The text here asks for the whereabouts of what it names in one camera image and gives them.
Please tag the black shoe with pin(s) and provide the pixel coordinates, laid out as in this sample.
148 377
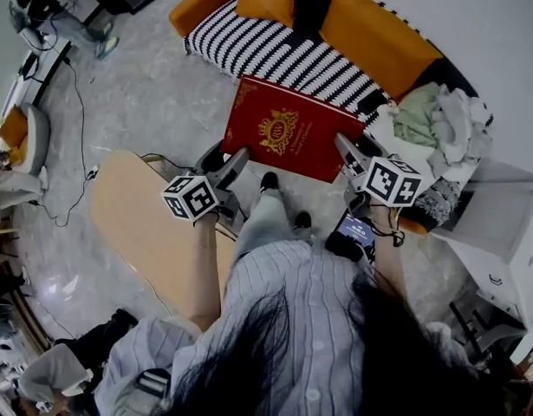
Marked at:
303 220
268 182

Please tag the person's striped shirt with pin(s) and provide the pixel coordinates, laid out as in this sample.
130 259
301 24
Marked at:
318 297

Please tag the green cloth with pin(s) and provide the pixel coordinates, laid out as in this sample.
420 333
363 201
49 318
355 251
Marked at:
415 119

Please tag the black metal stand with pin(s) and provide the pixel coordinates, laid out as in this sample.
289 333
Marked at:
487 336

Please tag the red book with gold print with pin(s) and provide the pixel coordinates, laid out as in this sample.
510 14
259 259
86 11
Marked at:
287 124

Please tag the small orange cushion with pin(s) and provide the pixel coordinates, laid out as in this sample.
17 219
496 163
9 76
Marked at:
12 128

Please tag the person's grey trousers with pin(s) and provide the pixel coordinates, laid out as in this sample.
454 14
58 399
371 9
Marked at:
270 219

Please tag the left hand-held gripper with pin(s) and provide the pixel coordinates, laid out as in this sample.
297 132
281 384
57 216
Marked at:
190 197

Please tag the white cabinet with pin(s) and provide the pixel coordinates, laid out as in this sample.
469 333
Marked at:
500 223

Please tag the grey patterned throw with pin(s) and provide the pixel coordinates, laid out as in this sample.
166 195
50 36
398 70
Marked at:
439 202

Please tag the white cloth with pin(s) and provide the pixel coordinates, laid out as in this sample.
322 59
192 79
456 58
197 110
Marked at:
396 145

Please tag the grey armchair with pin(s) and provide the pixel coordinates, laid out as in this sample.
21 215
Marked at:
38 137

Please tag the person's right forearm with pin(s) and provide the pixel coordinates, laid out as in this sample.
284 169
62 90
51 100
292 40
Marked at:
387 258

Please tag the light wooden table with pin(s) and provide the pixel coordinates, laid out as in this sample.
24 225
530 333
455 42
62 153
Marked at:
140 232

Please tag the person's left forearm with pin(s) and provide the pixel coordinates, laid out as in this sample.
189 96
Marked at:
209 275

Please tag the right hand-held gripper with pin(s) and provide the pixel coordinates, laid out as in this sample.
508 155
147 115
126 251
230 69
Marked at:
391 182

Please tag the orange and striped sofa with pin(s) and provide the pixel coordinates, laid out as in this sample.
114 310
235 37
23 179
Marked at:
248 46

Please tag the long orange cushion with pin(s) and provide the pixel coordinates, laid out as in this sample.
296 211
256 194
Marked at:
378 37

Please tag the black phone in holder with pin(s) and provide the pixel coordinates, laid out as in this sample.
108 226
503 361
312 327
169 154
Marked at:
350 236

